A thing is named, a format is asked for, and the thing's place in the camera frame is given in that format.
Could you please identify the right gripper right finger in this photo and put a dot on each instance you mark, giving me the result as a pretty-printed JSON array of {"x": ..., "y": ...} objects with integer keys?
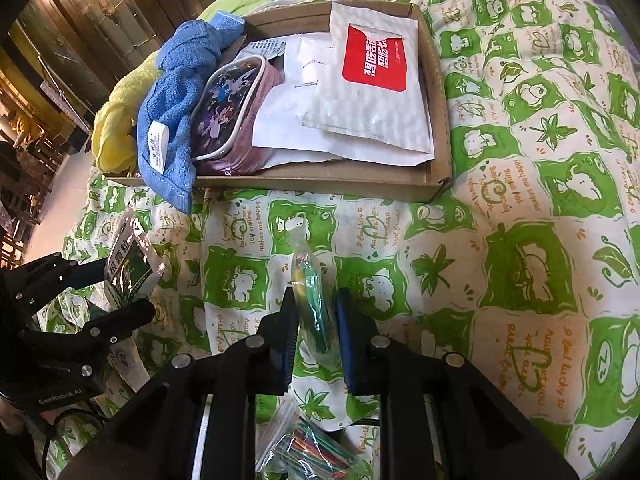
[{"x": 355, "y": 331}]

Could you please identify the yellow towel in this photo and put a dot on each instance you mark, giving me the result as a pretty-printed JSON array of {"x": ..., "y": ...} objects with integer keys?
[{"x": 113, "y": 141}]

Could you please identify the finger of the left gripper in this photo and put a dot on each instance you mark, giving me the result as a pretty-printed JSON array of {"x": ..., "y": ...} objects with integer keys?
[
  {"x": 112, "y": 327},
  {"x": 81, "y": 275}
]

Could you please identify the white gauze packet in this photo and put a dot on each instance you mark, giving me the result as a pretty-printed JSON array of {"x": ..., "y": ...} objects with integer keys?
[
  {"x": 278, "y": 123},
  {"x": 300, "y": 157}
]

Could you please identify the blue towel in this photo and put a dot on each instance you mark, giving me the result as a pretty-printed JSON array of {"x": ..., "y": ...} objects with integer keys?
[{"x": 185, "y": 61}]

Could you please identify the green patterned quilt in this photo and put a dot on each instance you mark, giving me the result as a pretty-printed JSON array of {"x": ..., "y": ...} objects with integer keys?
[{"x": 528, "y": 265}]

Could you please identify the cartoon clear pouch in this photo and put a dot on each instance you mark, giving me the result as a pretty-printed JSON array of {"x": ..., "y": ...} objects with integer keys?
[{"x": 223, "y": 121}]

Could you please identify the wooden glass door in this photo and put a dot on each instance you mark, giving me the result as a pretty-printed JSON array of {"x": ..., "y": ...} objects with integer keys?
[{"x": 86, "y": 46}]

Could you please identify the shallow cardboard box tray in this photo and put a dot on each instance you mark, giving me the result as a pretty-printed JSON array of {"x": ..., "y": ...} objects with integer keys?
[{"x": 423, "y": 182}]

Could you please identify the red white wet wipe pack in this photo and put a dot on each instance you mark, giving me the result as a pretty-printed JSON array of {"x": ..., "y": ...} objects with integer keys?
[{"x": 370, "y": 88}]

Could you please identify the bag of colourful sticks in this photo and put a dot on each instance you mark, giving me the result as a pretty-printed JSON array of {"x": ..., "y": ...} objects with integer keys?
[{"x": 291, "y": 446}]

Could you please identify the small bag green items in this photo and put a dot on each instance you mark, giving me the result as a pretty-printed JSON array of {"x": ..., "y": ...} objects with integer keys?
[{"x": 316, "y": 318}]

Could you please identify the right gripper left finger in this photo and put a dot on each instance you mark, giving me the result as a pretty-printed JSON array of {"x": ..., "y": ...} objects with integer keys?
[{"x": 277, "y": 355}]

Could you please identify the green herbal granule sachet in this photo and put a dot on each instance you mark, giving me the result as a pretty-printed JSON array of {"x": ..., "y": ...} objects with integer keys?
[{"x": 133, "y": 268}]

